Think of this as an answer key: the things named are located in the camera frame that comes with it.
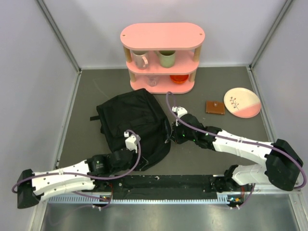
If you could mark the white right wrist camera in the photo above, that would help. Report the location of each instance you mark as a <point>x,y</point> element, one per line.
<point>179,111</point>

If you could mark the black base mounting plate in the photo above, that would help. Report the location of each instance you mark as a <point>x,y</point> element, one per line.
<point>169,187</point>

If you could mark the clear drinking glass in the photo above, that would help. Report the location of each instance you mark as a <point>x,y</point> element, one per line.
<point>152,80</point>

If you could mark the black student backpack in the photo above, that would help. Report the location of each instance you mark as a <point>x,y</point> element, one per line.
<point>140,112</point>

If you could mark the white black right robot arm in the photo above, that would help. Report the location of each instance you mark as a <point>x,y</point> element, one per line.
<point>273,163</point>

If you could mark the orange plastic bowl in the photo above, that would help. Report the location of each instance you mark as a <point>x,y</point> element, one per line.
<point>179,79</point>

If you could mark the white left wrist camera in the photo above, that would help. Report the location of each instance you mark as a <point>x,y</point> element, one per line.
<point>131,141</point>

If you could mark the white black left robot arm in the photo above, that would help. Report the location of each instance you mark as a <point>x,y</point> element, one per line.
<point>33,187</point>

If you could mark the brown leather wallet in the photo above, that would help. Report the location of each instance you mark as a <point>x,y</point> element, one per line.
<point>215,107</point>

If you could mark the green mug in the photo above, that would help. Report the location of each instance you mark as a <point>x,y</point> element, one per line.
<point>166,58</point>

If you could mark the pink wooden shelf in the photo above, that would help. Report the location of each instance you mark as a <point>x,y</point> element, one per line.
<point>184,38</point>

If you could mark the pink and cream plate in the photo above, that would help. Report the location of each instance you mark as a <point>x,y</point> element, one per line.
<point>242,102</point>

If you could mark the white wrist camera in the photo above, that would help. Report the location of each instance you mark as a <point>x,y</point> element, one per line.
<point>131,141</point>
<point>179,111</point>

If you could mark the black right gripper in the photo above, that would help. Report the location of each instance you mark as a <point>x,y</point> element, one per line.
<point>175,135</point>

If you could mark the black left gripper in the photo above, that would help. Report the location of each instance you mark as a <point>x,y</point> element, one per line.
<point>136,156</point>

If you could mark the pink mug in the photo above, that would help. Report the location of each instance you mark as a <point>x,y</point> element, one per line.
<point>141,59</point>

